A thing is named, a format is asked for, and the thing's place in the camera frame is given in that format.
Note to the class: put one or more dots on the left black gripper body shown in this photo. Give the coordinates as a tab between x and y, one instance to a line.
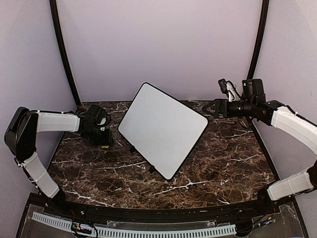
100	139

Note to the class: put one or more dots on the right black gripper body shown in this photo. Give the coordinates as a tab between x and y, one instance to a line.
229	112

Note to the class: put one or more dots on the white whiteboard black frame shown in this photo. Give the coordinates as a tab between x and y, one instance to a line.
162	129

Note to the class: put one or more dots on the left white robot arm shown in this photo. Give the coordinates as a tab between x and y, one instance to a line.
20	138

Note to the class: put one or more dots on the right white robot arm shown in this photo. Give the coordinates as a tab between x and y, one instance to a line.
252	103

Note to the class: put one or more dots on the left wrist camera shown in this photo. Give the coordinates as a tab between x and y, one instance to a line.
104	122

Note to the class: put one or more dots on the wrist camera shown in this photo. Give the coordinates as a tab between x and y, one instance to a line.
104	122
228	89

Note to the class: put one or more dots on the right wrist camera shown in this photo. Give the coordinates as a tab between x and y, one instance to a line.
228	89

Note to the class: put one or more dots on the black front rail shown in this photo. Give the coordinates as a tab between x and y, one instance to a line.
236	213

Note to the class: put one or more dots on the white slotted cable duct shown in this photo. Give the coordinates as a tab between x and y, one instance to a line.
116	229

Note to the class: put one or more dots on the right black frame post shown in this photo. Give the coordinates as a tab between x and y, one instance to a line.
259	39

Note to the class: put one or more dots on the black frame post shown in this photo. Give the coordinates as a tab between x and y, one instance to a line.
259	39
63	53

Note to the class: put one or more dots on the left black frame post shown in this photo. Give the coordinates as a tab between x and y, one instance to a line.
63	53

